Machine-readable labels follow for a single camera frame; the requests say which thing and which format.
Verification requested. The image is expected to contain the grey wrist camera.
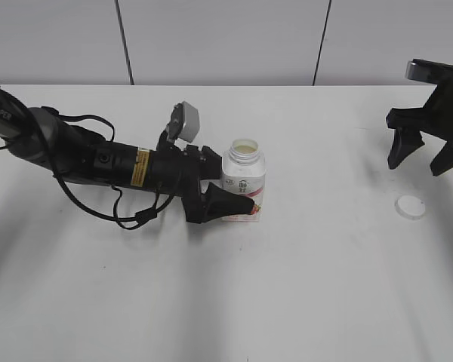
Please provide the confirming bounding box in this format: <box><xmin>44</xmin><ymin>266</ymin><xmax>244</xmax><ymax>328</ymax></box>
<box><xmin>156</xmin><ymin>101</ymin><xmax>200</xmax><ymax>151</ymax></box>
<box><xmin>405</xmin><ymin>59</ymin><xmax>453</xmax><ymax>84</ymax></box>

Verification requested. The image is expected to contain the white yili yogurt bottle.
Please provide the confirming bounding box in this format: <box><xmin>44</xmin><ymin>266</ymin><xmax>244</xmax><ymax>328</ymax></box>
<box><xmin>221</xmin><ymin>139</ymin><xmax>266</xmax><ymax>222</ymax></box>

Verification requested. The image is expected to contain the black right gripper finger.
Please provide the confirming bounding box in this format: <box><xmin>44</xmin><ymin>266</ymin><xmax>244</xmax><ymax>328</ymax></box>
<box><xmin>387</xmin><ymin>127</ymin><xmax>424</xmax><ymax>169</ymax></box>
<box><xmin>430</xmin><ymin>142</ymin><xmax>453</xmax><ymax>176</ymax></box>

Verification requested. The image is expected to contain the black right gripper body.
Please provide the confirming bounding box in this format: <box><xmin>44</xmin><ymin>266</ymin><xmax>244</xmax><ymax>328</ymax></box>
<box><xmin>386</xmin><ymin>78</ymin><xmax>453</xmax><ymax>143</ymax></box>

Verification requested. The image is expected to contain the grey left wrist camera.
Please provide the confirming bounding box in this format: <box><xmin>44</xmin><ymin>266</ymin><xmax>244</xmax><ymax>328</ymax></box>
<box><xmin>156</xmin><ymin>101</ymin><xmax>200</xmax><ymax>151</ymax></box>

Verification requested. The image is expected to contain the white plastic bottle cap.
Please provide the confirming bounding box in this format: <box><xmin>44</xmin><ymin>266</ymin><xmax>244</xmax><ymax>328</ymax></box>
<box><xmin>394</xmin><ymin>195</ymin><xmax>426</xmax><ymax>220</ymax></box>

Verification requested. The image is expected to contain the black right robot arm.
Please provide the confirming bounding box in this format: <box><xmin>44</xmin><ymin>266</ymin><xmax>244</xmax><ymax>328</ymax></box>
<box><xmin>386</xmin><ymin>59</ymin><xmax>453</xmax><ymax>176</ymax></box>

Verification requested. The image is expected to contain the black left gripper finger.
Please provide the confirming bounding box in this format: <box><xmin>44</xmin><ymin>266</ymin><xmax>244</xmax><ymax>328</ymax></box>
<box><xmin>199</xmin><ymin>146</ymin><xmax>222</xmax><ymax>180</ymax></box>
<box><xmin>201</xmin><ymin>183</ymin><xmax>255</xmax><ymax>222</ymax></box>

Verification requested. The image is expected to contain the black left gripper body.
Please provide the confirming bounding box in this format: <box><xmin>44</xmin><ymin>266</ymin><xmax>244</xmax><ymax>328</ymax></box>
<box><xmin>149</xmin><ymin>143</ymin><xmax>206</xmax><ymax>224</ymax></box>

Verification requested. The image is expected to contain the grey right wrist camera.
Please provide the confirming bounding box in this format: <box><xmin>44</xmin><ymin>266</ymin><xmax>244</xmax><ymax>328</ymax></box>
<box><xmin>405</xmin><ymin>59</ymin><xmax>453</xmax><ymax>84</ymax></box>

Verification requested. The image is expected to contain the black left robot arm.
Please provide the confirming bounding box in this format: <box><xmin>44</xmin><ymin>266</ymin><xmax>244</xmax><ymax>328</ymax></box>
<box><xmin>0</xmin><ymin>86</ymin><xmax>260</xmax><ymax>230</ymax></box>

